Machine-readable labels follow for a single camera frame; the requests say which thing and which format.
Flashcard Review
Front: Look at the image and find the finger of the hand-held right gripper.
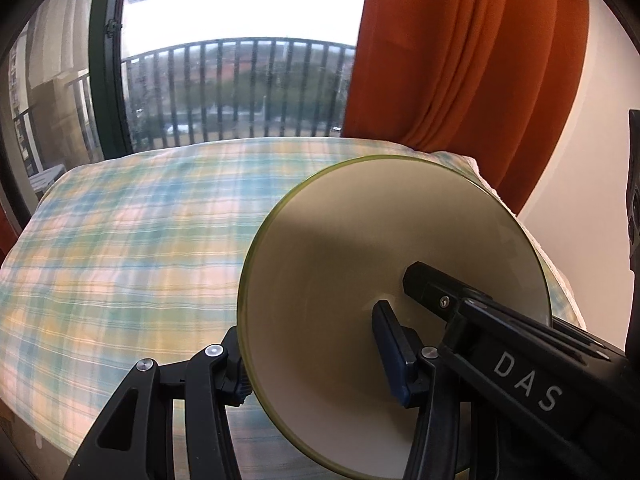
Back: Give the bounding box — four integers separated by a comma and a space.
402, 261, 496, 323
550, 316, 628, 361

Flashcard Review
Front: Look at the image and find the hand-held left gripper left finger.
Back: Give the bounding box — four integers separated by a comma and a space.
62, 326, 253, 480

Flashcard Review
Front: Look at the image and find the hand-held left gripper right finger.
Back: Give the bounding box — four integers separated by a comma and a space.
371, 300, 546, 480

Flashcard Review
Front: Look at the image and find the cream floral bowl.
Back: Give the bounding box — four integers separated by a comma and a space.
237, 155, 554, 478

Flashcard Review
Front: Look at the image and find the plaid tablecloth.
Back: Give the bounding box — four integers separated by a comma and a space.
0, 136, 588, 480

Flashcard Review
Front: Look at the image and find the orange curtain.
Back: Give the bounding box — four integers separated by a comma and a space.
342, 0, 593, 216

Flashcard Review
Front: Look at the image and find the grey slatted balcony bench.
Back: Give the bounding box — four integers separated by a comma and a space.
27, 164, 68, 201

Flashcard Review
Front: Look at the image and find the dark balcony railing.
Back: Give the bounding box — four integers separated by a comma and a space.
10, 37, 357, 171

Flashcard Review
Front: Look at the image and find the beige balcony box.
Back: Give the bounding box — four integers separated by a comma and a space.
27, 72, 96, 171

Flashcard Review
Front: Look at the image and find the white hanging garment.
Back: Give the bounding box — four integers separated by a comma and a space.
25, 0, 93, 86

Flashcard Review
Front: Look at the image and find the black wall-side object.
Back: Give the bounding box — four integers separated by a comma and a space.
626, 108, 640, 261

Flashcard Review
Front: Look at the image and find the black window frame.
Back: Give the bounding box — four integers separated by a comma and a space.
89, 0, 136, 161

